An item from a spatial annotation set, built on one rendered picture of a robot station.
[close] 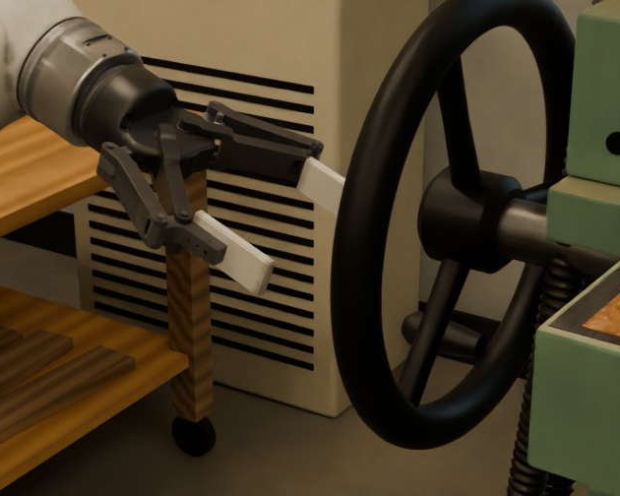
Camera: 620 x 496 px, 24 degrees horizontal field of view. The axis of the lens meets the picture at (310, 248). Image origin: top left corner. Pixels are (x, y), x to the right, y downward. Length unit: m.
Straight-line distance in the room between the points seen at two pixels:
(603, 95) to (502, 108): 1.53
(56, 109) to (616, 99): 0.50
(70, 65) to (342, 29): 0.97
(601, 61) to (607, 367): 0.26
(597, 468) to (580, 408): 0.02
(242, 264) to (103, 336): 1.17
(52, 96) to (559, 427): 0.65
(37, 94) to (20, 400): 0.89
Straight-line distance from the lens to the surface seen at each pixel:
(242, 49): 2.13
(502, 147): 2.30
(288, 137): 1.14
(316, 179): 1.11
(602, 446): 0.54
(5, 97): 1.15
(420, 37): 0.78
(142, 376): 2.04
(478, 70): 2.28
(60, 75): 1.11
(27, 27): 1.14
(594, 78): 0.75
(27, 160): 1.85
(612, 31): 0.75
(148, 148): 1.07
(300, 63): 2.08
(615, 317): 0.54
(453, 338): 0.96
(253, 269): 0.99
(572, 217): 0.76
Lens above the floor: 1.13
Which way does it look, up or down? 23 degrees down
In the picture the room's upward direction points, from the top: straight up
